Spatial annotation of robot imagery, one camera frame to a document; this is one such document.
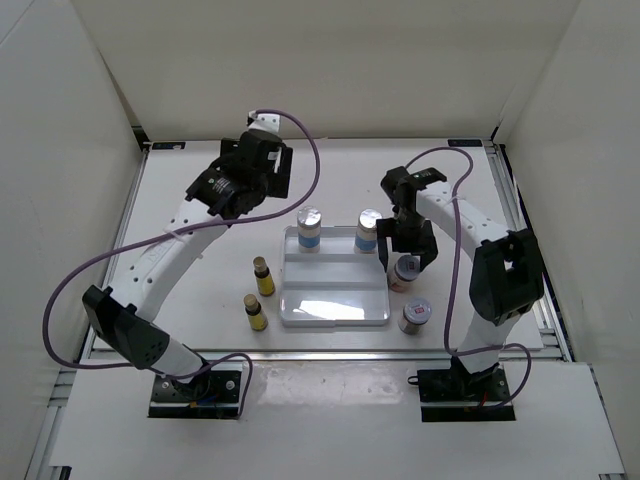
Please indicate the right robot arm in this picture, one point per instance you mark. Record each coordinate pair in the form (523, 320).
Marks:
(506, 276)

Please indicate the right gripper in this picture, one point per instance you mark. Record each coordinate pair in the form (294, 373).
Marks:
(425, 246)

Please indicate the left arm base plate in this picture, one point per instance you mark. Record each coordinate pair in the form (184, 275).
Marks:
(216, 397)

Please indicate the yellow small bottle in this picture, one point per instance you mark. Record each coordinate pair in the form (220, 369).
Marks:
(264, 281)
(255, 314)

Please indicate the blue-label bead jar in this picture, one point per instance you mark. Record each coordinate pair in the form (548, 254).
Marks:
(309, 229)
(365, 240)

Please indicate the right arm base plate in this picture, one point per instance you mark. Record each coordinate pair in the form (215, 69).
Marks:
(442, 399)

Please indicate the upper yellow small bottle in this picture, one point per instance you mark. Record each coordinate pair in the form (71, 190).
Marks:
(264, 281)

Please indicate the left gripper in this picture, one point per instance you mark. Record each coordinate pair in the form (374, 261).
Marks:
(279, 180)

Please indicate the white divided tray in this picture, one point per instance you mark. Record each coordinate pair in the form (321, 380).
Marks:
(334, 287)

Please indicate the spice jar red label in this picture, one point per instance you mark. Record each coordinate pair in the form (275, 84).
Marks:
(404, 272)
(415, 315)

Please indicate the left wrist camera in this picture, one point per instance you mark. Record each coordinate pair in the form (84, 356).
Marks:
(264, 122)

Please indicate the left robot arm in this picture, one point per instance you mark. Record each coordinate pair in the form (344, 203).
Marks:
(123, 313)

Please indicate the lower yellow small bottle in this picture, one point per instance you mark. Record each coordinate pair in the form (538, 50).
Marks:
(255, 314)

